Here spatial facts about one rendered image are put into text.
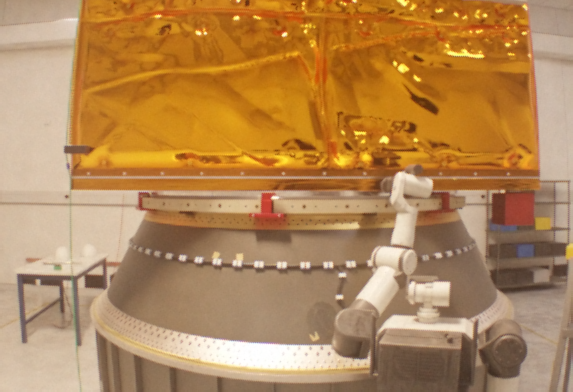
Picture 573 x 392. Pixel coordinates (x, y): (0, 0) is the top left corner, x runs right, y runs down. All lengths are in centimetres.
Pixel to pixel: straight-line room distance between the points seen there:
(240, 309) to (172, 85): 86
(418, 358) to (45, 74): 782
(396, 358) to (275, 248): 69
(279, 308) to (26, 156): 707
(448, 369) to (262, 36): 132
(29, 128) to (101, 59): 645
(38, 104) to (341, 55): 696
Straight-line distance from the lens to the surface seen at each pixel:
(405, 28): 187
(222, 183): 172
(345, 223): 168
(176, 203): 185
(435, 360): 112
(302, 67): 175
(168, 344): 168
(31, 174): 820
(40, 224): 813
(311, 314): 156
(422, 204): 182
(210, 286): 166
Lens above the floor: 175
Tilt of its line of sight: 2 degrees up
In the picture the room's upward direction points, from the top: straight up
